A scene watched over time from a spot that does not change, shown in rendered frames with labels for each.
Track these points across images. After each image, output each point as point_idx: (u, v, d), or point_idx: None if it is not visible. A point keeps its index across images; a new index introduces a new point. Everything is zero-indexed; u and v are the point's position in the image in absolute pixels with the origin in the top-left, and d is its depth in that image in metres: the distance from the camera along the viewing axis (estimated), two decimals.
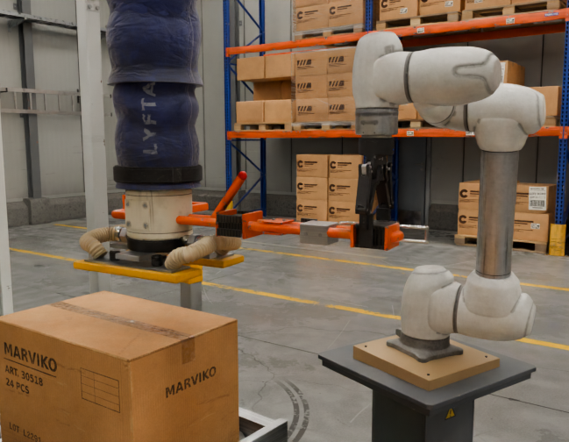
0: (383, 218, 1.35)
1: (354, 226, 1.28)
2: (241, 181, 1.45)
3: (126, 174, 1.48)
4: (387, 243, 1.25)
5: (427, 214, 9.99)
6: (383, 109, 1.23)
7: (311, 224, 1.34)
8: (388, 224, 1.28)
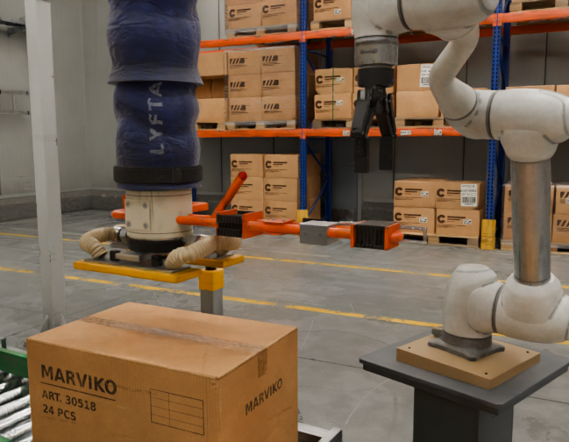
0: (386, 148, 1.34)
1: (354, 226, 1.28)
2: (241, 181, 1.45)
3: (126, 174, 1.48)
4: (387, 243, 1.25)
5: (359, 212, 10.19)
6: (382, 37, 1.21)
7: (311, 224, 1.34)
8: (388, 224, 1.28)
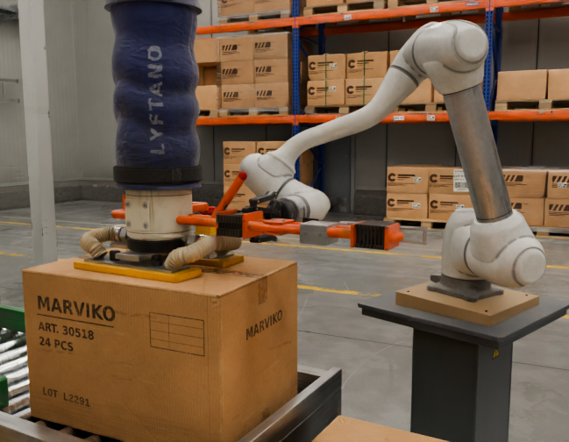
0: None
1: (354, 226, 1.28)
2: (241, 181, 1.45)
3: (126, 174, 1.48)
4: (387, 243, 1.25)
5: (352, 200, 10.19)
6: None
7: (311, 224, 1.34)
8: (388, 224, 1.28)
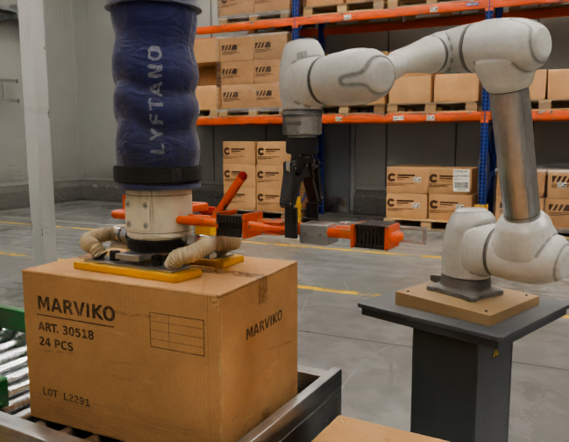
0: (312, 212, 1.44)
1: (354, 226, 1.28)
2: (241, 181, 1.45)
3: (126, 174, 1.48)
4: (387, 243, 1.25)
5: (352, 200, 10.19)
6: (306, 110, 1.33)
7: (311, 224, 1.34)
8: (388, 224, 1.28)
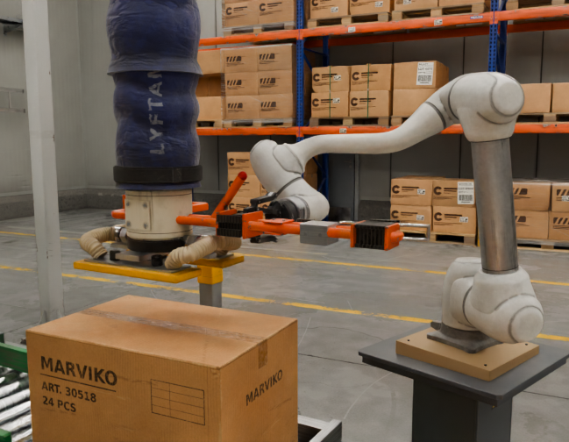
0: None
1: (354, 226, 1.28)
2: (241, 181, 1.45)
3: (126, 174, 1.48)
4: (387, 243, 1.25)
5: (357, 210, 10.19)
6: None
7: (311, 224, 1.34)
8: (388, 224, 1.28)
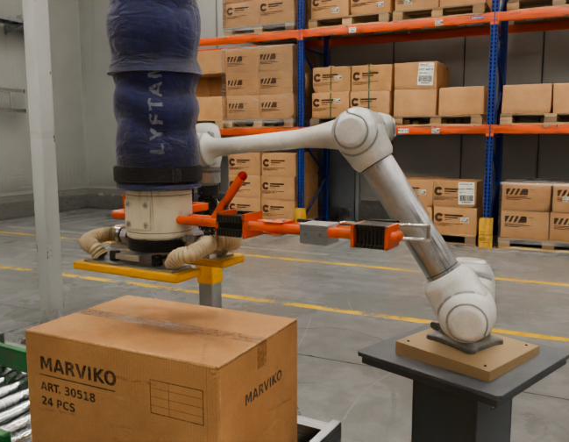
0: None
1: (354, 226, 1.28)
2: (241, 181, 1.45)
3: (126, 174, 1.48)
4: (387, 243, 1.25)
5: (357, 210, 10.19)
6: None
7: (311, 224, 1.34)
8: (388, 224, 1.28)
